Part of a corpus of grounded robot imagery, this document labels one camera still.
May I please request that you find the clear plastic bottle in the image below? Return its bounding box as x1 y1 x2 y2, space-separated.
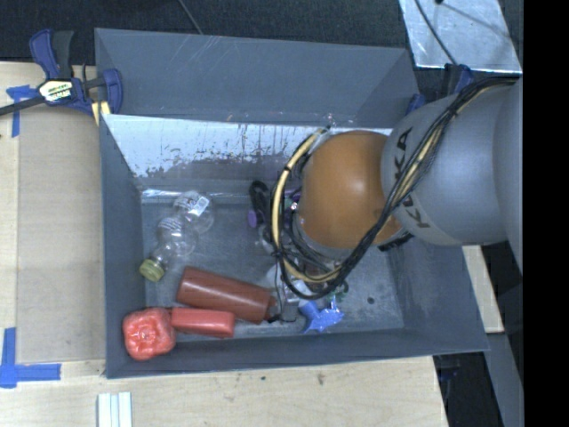
138 189 215 283

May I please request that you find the pale wood board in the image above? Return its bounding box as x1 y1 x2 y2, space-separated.
15 108 108 365

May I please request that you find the long red-brown flat block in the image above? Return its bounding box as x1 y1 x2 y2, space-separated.
175 265 278 326

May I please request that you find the short red-brown flat block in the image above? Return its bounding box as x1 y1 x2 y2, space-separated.
170 306 236 340

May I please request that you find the blue toy animal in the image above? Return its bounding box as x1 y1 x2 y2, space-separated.
297 297 346 334

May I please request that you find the red toy pepper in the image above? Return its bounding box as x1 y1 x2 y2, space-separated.
121 307 178 363

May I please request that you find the grey metal bin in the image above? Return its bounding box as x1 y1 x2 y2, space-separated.
93 27 491 380

